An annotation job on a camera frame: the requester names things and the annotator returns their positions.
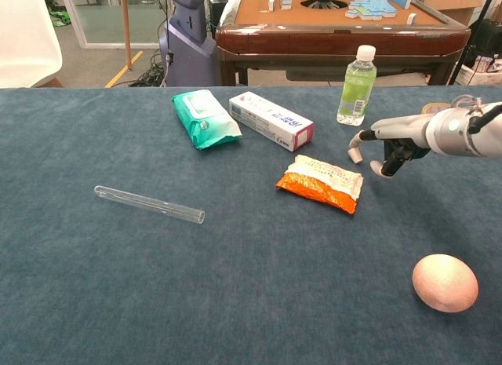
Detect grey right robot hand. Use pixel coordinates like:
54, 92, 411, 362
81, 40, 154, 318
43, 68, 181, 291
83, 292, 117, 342
347, 114, 431, 178

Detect clear glass test tube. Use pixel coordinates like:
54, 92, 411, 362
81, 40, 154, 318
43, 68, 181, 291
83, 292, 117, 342
93, 184, 206, 224

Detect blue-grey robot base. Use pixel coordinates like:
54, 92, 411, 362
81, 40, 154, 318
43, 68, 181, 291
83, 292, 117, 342
158, 0, 221, 87

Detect clear bottle green label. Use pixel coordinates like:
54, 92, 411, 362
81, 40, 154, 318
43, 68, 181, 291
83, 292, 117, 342
336, 44, 378, 126

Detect white printed carton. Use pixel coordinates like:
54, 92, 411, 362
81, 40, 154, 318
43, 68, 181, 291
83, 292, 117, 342
457, 54, 502, 86

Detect orange white snack packet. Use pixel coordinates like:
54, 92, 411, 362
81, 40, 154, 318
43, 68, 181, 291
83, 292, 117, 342
275, 154, 365, 215

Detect brown mahjong table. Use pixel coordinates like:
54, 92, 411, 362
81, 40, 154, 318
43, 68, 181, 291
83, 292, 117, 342
214, 0, 471, 86

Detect blue mahjong tile pile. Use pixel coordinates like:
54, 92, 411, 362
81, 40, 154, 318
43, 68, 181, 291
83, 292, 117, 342
344, 0, 413, 20

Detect white toothpaste box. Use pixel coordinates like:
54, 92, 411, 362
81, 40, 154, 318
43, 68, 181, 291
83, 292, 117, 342
228, 91, 315, 152

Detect brown cardboard box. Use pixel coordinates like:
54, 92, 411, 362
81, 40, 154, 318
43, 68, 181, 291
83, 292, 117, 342
407, 0, 484, 27

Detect pink egg-shaped ball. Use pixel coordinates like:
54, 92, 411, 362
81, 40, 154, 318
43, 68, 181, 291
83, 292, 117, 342
411, 254, 480, 313

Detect green wet wipes pack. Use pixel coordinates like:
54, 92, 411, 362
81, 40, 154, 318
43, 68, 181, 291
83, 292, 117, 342
171, 89, 243, 151

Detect blue velvet tablecloth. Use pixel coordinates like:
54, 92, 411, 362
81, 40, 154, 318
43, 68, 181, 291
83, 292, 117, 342
0, 85, 502, 365

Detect wooden pole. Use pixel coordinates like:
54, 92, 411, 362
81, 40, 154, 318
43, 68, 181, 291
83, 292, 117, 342
119, 0, 133, 71

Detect glass partition door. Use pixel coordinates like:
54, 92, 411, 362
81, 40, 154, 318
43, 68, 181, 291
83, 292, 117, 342
58, 0, 168, 49

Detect green floor item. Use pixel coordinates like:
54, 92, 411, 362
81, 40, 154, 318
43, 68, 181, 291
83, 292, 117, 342
50, 10, 72, 27

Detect white chair wooden legs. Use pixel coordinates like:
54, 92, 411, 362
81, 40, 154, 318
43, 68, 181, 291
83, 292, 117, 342
0, 0, 64, 89

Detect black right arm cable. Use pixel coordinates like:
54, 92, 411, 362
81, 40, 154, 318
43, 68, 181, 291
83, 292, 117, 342
467, 103, 502, 135

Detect black floor cable bundle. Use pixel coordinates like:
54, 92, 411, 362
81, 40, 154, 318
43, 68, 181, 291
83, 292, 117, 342
129, 49, 169, 87

